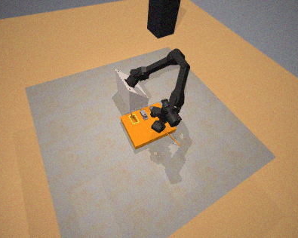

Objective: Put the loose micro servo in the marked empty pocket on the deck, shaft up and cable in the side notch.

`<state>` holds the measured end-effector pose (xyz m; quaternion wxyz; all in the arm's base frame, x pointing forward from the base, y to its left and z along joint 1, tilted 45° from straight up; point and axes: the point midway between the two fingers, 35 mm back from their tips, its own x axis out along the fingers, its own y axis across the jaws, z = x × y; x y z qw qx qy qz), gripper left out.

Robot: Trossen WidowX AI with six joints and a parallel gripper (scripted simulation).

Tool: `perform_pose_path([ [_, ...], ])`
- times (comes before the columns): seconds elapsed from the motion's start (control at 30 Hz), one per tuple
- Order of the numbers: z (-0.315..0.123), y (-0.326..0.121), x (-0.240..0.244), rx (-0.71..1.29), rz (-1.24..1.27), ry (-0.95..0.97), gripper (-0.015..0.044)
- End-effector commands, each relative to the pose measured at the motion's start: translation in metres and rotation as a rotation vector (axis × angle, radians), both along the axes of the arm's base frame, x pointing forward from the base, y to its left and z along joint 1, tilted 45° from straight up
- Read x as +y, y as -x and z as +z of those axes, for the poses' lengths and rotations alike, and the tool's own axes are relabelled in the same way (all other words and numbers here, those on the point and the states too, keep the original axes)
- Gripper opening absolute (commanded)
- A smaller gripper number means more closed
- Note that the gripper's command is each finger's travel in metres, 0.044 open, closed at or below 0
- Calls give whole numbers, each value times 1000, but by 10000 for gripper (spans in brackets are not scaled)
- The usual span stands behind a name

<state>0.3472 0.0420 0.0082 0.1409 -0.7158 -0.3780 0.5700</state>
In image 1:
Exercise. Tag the orange flat deck plate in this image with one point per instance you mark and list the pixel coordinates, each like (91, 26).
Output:
(138, 127)

